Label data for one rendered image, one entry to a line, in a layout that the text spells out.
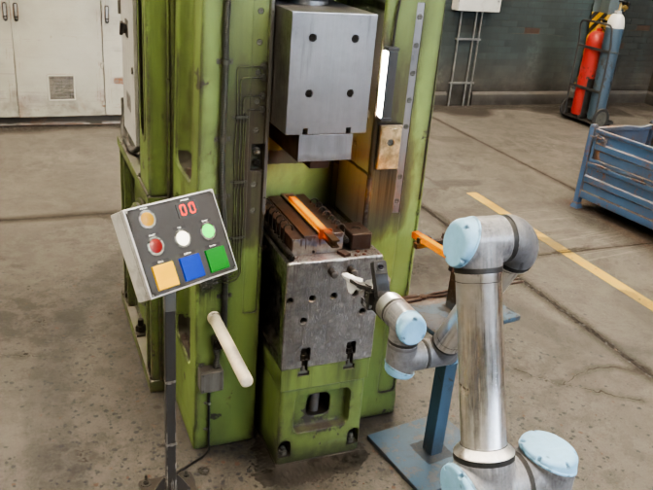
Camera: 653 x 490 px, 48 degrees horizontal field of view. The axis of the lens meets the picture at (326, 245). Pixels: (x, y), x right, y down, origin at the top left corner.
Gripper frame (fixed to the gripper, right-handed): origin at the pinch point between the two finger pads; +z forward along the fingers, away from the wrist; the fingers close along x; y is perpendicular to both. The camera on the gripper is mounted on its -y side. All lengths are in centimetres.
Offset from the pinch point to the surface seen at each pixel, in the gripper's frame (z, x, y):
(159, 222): 17, -62, -15
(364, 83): 32, 10, -54
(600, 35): 527, 558, -6
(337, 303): 26.5, 5.0, 26.9
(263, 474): 25, -21, 99
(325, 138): 32.2, -2.7, -35.2
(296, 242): 32.4, -10.6, 3.0
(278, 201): 68, -6, 1
